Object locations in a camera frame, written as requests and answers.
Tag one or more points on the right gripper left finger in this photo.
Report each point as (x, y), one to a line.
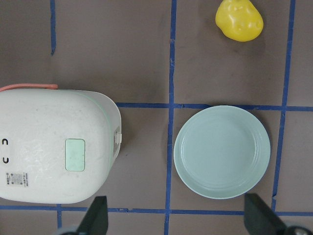
(95, 221)

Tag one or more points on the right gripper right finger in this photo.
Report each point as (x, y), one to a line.
(259, 219)

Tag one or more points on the green plate near right arm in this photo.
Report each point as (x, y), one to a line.
(222, 152)

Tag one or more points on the yellow toy fruit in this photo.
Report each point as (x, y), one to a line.
(239, 20)

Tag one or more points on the white rice cooker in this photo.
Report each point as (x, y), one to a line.
(56, 146)

